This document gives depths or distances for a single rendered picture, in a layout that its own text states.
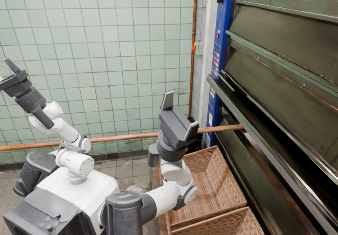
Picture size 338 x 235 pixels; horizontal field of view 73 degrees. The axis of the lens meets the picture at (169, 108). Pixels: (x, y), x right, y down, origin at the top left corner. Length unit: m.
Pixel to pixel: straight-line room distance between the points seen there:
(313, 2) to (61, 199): 1.09
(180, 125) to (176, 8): 1.89
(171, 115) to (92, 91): 2.05
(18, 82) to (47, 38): 1.53
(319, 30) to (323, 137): 0.38
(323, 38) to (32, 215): 1.10
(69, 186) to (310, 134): 0.88
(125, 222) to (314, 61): 0.82
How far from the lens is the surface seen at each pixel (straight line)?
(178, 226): 1.55
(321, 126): 0.98
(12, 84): 1.02
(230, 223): 1.59
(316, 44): 0.99
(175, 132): 0.56
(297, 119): 1.06
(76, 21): 2.41
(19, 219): 0.87
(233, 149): 1.65
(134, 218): 0.77
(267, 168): 1.31
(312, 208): 0.85
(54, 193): 0.88
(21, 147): 1.53
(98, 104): 2.66
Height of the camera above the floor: 2.01
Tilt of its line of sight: 29 degrees down
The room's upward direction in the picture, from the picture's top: straight up
